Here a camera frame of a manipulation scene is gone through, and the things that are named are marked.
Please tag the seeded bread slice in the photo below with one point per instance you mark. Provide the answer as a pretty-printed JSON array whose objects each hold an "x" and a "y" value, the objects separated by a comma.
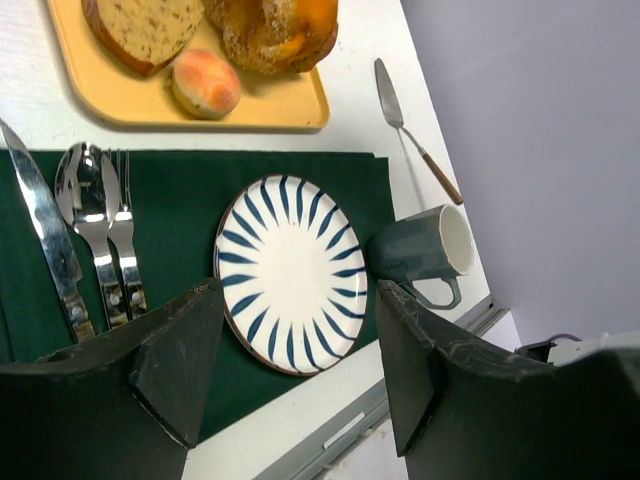
[{"x": 145, "y": 35}]

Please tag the white plate blue stripes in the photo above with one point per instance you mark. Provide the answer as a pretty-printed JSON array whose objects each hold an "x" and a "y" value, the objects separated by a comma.
[{"x": 293, "y": 275}]

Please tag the aluminium table frame rail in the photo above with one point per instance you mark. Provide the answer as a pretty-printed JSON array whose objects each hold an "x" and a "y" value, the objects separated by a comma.
[{"x": 323, "y": 450}]

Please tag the sugared braided pastry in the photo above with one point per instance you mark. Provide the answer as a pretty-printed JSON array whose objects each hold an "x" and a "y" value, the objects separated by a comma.
[{"x": 275, "y": 36}]

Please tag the silver table knife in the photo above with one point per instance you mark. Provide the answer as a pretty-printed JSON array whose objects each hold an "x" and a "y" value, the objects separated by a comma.
[{"x": 51, "y": 231}]

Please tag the small round bread roll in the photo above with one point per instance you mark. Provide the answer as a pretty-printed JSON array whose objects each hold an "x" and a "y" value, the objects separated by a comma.
[{"x": 204, "y": 84}]

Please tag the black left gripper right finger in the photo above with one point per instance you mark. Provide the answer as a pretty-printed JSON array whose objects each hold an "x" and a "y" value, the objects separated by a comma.
[{"x": 463, "y": 408}]

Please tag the silver fork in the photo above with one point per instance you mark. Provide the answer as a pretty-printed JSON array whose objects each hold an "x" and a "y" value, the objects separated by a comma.
[{"x": 121, "y": 235}]

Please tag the yellow plastic tray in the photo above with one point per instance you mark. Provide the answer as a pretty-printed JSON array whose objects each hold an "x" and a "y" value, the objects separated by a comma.
[{"x": 117, "y": 95}]

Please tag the wooden handled cake server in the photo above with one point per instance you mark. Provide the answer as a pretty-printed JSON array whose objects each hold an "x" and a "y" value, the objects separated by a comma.
[{"x": 392, "y": 114}]

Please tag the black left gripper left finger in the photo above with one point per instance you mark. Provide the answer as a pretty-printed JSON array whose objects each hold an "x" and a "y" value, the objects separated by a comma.
[{"x": 127, "y": 404}]

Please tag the silver spoon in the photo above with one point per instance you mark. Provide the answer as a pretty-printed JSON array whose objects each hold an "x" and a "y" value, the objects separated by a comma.
[{"x": 87, "y": 194}]

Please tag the grey blue ceramic mug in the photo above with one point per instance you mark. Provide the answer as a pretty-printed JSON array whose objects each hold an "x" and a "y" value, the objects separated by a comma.
[{"x": 433, "y": 244}]

